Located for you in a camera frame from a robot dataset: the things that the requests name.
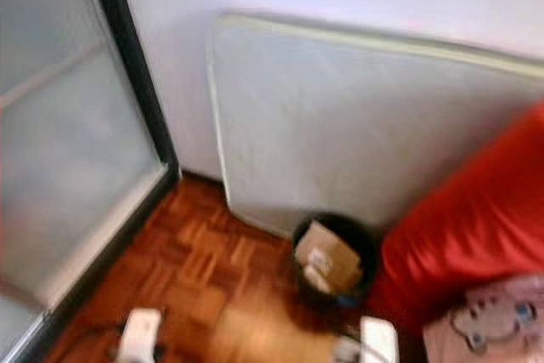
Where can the pink cartoon print blanket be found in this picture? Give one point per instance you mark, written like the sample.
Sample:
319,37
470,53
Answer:
484,320

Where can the frosted glass sliding door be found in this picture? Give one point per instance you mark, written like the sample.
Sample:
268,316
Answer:
68,150

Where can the brown cardboard box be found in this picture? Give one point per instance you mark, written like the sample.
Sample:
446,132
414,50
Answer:
327,257

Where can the white leaning mattress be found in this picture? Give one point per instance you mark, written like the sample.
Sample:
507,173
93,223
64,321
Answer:
357,125

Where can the black waste bin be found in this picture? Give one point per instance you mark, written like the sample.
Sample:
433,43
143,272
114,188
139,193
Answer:
367,248

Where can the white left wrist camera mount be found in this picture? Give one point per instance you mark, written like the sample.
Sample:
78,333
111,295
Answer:
141,333

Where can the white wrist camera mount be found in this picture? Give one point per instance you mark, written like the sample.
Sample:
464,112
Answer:
378,339
141,333

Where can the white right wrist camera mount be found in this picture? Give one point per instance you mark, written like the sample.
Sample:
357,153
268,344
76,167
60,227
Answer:
378,339

